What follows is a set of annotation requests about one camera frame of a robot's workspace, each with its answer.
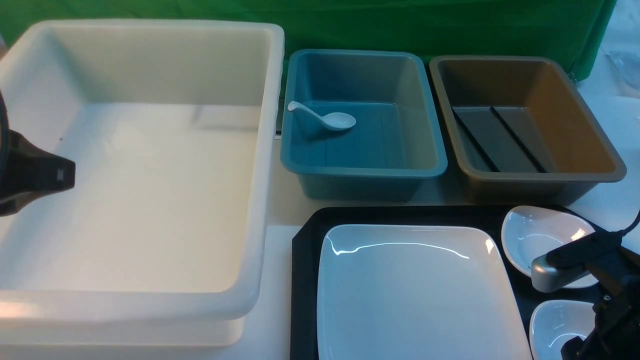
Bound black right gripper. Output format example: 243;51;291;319
561;247;640;360

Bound small white dish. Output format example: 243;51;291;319
529;300;595;360
502;205;595;293

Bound black chopstick gold band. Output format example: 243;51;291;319
451;108;499;173
489;106;547;173

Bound large white square plate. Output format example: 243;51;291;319
317;224;532;360

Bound brown plastic bin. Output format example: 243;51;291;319
429;55;627;206

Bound clear plastic bag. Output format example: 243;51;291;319
605;49;640;95

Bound blue plastic bin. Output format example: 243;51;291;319
279;48;448;202

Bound green backdrop cloth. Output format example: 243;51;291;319
0;0;617;81

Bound black plastic serving tray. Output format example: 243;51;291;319
289;205;606;360

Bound white ceramic soup spoon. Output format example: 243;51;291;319
286;101;357;132

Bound large white plastic tub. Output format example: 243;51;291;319
1;19;285;347

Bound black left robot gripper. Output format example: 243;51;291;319
0;98;76;217

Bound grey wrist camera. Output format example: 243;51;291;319
531;230;624;293

